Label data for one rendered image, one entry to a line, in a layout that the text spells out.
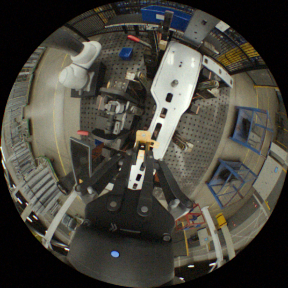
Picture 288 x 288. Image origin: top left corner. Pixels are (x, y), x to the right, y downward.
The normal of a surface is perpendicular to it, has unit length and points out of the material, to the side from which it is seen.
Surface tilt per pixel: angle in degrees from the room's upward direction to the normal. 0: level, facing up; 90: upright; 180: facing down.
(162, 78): 0
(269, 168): 90
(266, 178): 90
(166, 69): 0
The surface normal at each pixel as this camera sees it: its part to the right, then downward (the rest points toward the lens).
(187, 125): -0.05, 0.34
